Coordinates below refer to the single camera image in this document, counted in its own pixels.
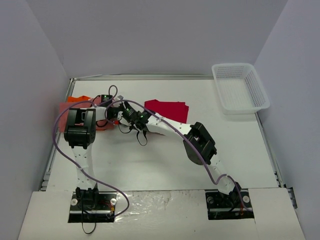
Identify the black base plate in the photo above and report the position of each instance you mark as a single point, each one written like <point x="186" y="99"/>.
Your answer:
<point x="101" y="211"/>
<point x="222" y="207"/>

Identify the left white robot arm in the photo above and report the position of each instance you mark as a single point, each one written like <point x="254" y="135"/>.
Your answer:
<point x="80" y="125"/>

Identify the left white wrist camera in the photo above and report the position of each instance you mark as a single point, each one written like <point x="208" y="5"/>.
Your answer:
<point x="119" y="97"/>

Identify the white plastic basket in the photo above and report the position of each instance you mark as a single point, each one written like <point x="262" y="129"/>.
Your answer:
<point x="239" y="88"/>

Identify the orange folded t-shirt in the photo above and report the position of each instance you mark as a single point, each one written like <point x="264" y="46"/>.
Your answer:
<point x="82" y="98"/>

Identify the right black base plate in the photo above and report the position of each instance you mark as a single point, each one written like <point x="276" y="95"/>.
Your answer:
<point x="222" y="207"/>

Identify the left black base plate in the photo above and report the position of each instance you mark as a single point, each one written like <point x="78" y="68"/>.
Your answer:
<point x="101" y="211"/>

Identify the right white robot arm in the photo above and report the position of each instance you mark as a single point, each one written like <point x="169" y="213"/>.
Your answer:
<point x="200" y="147"/>

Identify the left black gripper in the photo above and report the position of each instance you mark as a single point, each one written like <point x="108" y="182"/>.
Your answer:
<point x="119" y="114"/>

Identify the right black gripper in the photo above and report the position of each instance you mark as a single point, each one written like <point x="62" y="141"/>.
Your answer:
<point x="129" y="113"/>

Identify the red t-shirt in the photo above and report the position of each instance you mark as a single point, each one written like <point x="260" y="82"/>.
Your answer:
<point x="175" y="113"/>

